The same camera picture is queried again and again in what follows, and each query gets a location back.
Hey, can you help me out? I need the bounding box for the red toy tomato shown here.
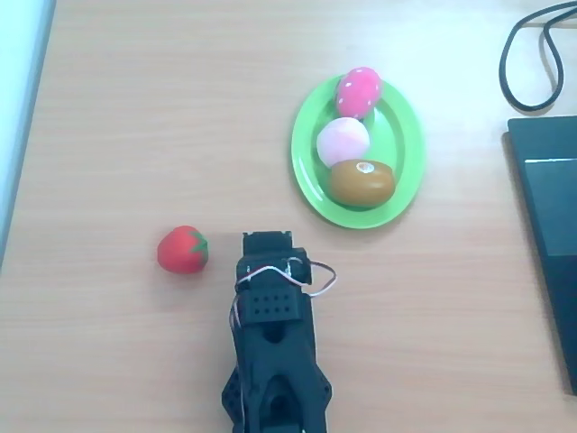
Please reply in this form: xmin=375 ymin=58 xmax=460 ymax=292
xmin=156 ymin=225 xmax=210 ymax=275

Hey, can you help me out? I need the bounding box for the brown kiwi with sticker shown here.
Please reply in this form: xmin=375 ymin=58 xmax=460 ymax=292
xmin=329 ymin=159 xmax=397 ymax=207

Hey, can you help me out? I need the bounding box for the black laptop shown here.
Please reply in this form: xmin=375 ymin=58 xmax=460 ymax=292
xmin=501 ymin=115 xmax=577 ymax=398

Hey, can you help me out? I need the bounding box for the green oval plate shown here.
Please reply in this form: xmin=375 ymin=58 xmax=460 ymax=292
xmin=290 ymin=74 xmax=427 ymax=229

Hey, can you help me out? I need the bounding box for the pink white-dotted plush strawberry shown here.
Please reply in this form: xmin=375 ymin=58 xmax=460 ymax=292
xmin=335 ymin=66 xmax=382 ymax=121

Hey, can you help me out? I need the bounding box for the white red elbow servo cable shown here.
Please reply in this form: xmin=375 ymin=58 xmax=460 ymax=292
xmin=228 ymin=288 xmax=248 ymax=410

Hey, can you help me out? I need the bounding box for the black looped cable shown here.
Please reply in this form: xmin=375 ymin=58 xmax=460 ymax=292
xmin=498 ymin=0 xmax=577 ymax=114

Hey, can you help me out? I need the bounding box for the pale pink plush peach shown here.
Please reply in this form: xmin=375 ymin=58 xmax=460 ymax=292
xmin=316 ymin=117 xmax=372 ymax=168

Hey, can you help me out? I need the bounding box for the white red gripper servo cable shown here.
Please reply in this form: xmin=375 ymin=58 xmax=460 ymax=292
xmin=234 ymin=255 xmax=339 ymax=299

